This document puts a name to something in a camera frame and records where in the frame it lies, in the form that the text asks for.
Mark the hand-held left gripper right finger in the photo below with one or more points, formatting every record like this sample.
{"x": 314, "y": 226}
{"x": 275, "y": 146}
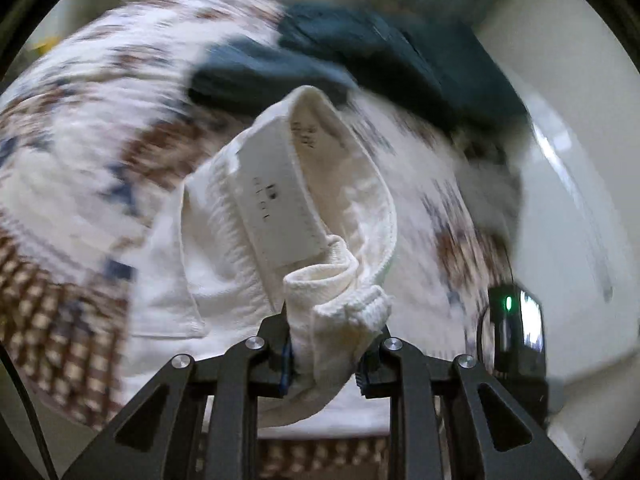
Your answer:
{"x": 361, "y": 376}

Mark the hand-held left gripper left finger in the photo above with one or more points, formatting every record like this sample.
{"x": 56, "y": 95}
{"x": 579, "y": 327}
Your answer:
{"x": 286, "y": 366}

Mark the white pants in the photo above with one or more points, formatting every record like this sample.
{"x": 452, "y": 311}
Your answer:
{"x": 235, "y": 260}

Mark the white headboard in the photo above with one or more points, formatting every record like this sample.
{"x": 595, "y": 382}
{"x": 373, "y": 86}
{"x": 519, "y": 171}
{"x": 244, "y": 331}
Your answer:
{"x": 575, "y": 160}

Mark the brown checkered bed sheet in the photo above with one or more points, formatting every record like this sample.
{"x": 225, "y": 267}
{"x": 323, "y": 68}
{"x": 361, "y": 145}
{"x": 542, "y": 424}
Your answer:
{"x": 60, "y": 350}

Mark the folded blue jeans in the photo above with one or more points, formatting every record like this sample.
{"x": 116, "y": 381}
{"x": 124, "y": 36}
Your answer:
{"x": 260, "y": 75}

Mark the dark green blanket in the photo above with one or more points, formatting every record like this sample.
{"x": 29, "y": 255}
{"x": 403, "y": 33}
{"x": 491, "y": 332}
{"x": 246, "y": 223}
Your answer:
{"x": 400, "y": 55}

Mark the floral quilt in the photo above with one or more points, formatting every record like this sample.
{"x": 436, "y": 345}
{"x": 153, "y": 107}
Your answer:
{"x": 100, "y": 110}

